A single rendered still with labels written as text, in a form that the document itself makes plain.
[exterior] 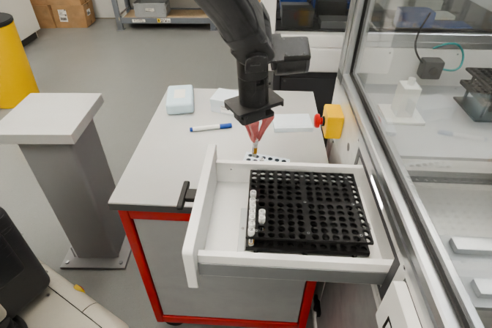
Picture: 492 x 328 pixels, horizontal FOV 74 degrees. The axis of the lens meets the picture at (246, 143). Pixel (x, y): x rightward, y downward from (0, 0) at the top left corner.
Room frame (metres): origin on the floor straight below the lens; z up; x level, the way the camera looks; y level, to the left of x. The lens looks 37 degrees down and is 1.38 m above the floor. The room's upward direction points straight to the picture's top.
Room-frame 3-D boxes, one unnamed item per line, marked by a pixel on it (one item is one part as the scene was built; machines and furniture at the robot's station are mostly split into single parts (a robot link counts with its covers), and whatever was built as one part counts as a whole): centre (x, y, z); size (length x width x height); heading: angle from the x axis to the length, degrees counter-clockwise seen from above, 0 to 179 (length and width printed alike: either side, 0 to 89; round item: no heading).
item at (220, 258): (0.44, -0.12, 0.86); 0.40 x 0.26 x 0.06; 87
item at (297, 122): (0.92, -0.15, 0.77); 0.13 x 0.09 x 0.02; 92
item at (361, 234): (0.44, -0.12, 0.87); 0.22 x 0.18 x 0.06; 87
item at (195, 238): (0.45, 0.08, 0.87); 0.29 x 0.02 x 0.11; 177
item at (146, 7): (4.40, 1.20, 0.22); 0.40 x 0.30 x 0.17; 90
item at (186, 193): (0.45, 0.11, 0.91); 0.07 x 0.04 x 0.01; 177
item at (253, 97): (0.56, -0.01, 1.08); 0.10 x 0.07 x 0.07; 118
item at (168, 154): (0.86, 0.04, 0.38); 0.62 x 0.58 x 0.76; 177
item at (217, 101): (1.02, 0.05, 0.79); 0.13 x 0.09 x 0.05; 72
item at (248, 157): (0.67, -0.05, 0.78); 0.12 x 0.08 x 0.04; 74
